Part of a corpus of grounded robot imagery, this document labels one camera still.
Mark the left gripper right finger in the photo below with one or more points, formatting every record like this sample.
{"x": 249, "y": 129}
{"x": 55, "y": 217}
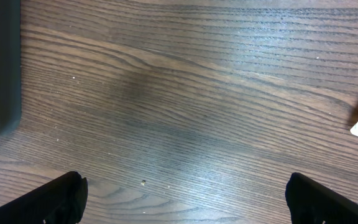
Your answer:
{"x": 312, "y": 203}

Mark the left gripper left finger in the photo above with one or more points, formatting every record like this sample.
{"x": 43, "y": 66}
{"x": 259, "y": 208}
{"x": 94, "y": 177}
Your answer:
{"x": 61, "y": 201}

